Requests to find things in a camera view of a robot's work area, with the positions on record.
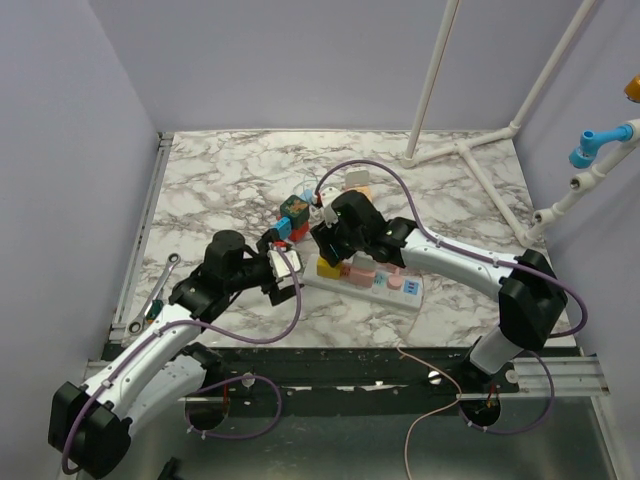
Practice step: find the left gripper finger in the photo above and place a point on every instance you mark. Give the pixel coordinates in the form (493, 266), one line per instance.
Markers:
(268, 241)
(279, 295)

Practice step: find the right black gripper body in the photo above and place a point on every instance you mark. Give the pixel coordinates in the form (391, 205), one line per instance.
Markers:
(357, 238)

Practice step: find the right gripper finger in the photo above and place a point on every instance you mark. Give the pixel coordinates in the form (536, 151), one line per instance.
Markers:
(343, 249)
(319, 232)

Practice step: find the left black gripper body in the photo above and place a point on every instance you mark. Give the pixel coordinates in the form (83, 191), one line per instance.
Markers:
(255, 272)

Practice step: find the teal plug adapter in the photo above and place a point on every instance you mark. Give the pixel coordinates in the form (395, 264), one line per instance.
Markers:
(327, 247)

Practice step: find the yellow cube socket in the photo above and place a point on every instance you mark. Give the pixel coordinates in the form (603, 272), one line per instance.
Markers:
(325, 270)

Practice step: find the pink cube socket adapter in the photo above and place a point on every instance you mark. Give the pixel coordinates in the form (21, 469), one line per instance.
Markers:
(360, 278)

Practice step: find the white power strip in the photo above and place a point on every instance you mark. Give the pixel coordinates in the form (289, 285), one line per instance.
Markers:
(409, 297)

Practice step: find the white tiger cube adapter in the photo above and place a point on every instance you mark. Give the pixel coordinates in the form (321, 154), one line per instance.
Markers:
(363, 262)

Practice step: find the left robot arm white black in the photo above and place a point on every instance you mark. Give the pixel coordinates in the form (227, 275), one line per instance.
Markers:
(92, 425)

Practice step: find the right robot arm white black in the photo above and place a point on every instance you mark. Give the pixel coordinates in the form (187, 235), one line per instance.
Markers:
(524, 286)

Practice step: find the blue cube socket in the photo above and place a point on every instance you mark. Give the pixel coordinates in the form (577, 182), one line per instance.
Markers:
(283, 228)

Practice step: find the red cube socket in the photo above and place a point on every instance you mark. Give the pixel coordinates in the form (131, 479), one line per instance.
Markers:
(298, 234)

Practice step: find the dark green cube socket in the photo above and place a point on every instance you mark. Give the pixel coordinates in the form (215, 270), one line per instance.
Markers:
(295, 208)

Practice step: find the pink round plug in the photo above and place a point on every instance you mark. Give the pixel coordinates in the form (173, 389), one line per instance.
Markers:
(395, 282)

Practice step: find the beige cube adapter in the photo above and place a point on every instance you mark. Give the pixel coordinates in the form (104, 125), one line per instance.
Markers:
(366, 191)

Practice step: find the blue pipe fitting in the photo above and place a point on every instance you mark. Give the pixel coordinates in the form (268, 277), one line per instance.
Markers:
(590, 143)

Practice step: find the orange pipe cap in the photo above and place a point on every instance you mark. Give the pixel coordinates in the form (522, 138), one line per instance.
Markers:
(632, 89)

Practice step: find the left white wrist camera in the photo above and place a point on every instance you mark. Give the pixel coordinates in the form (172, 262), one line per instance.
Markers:
(284, 262)

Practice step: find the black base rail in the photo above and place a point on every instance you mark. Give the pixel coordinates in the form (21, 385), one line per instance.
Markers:
(322, 382)

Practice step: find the ratchet wrench green handle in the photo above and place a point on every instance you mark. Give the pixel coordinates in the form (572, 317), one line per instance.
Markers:
(137, 325)

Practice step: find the aluminium extrusion rail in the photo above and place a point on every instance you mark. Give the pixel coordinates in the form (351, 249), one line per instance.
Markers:
(572, 377)

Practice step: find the white pvc pipe frame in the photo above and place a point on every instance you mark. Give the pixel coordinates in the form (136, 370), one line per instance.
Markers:
(493, 74)

